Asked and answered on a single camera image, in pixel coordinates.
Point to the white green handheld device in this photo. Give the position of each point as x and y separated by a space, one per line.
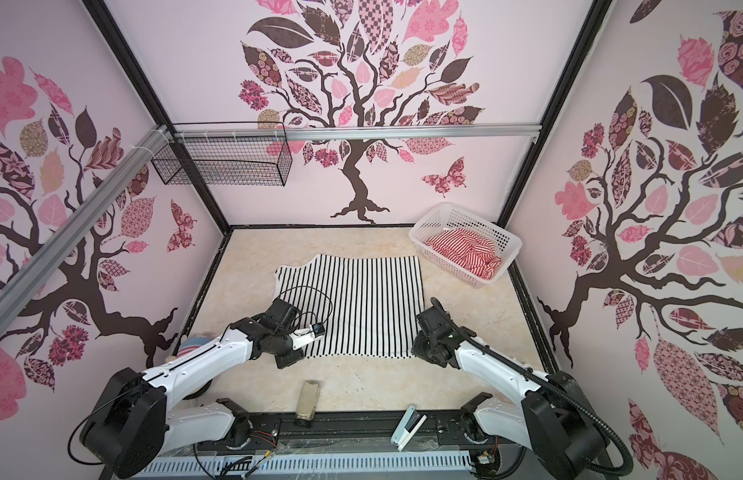
409 425

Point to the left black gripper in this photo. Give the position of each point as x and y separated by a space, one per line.
294 357

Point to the black wire mesh basket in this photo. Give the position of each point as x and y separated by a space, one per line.
247 153

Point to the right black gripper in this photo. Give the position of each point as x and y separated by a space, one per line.
417 346

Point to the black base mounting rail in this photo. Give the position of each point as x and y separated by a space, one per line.
347 429

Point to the black white striped tank top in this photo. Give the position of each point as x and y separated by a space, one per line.
367 306

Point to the red white striped tank top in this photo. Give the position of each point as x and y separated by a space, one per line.
469 250

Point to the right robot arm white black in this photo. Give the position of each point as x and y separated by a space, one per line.
543 413

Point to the silver aluminium rail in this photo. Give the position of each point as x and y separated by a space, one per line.
359 132
22 287

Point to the silver aluminium rail left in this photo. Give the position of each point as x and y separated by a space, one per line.
22 287

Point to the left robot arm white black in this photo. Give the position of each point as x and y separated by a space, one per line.
136 419

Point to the silver aluminium rail back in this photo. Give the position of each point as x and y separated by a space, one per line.
359 132

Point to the white slotted cable duct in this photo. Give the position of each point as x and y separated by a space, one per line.
304 465

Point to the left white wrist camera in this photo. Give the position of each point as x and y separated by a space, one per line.
303 337

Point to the small tan rectangular device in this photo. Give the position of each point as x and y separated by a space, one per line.
307 404

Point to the cartoon face plush toy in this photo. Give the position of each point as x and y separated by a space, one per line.
188 347

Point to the white plastic laundry basket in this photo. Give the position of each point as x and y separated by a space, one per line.
448 216

